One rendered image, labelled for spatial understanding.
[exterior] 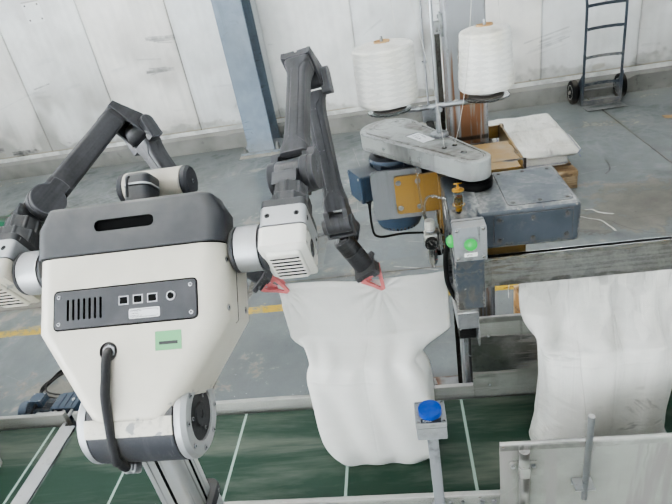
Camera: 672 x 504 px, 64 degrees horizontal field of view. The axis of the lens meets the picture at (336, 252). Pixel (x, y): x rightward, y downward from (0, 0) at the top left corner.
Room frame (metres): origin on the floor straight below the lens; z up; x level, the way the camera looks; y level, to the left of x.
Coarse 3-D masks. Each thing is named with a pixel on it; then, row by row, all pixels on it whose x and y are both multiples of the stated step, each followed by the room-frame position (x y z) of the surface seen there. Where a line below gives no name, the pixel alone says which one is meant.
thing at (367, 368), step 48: (288, 288) 1.36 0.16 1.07; (336, 288) 1.32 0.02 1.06; (432, 288) 1.27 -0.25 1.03; (336, 336) 1.33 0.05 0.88; (384, 336) 1.29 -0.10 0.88; (432, 336) 1.27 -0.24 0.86; (336, 384) 1.25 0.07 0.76; (384, 384) 1.21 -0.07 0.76; (432, 384) 1.27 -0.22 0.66; (336, 432) 1.24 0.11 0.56; (384, 432) 1.21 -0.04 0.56
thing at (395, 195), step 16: (384, 176) 1.51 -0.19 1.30; (400, 176) 1.49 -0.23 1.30; (432, 176) 1.48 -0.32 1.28; (384, 192) 1.51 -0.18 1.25; (400, 192) 1.49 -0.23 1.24; (416, 192) 1.49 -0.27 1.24; (432, 192) 1.48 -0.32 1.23; (384, 208) 1.51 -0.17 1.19; (400, 208) 1.49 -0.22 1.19; (416, 208) 1.49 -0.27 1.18; (432, 208) 1.48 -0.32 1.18
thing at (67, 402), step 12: (36, 396) 1.89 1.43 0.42; (48, 396) 1.91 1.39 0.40; (60, 396) 1.90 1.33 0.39; (72, 396) 1.88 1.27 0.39; (24, 408) 1.87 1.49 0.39; (36, 408) 1.87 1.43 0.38; (48, 408) 1.85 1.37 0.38; (60, 408) 1.82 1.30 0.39; (72, 408) 1.81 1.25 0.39; (72, 420) 1.81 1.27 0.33
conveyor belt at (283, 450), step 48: (240, 432) 1.50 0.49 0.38; (288, 432) 1.45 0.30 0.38; (480, 432) 1.29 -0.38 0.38; (528, 432) 1.25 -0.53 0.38; (48, 480) 1.44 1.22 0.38; (96, 480) 1.40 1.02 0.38; (144, 480) 1.36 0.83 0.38; (240, 480) 1.28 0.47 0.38; (288, 480) 1.24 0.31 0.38; (336, 480) 1.21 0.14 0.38; (384, 480) 1.17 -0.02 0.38; (480, 480) 1.11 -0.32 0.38
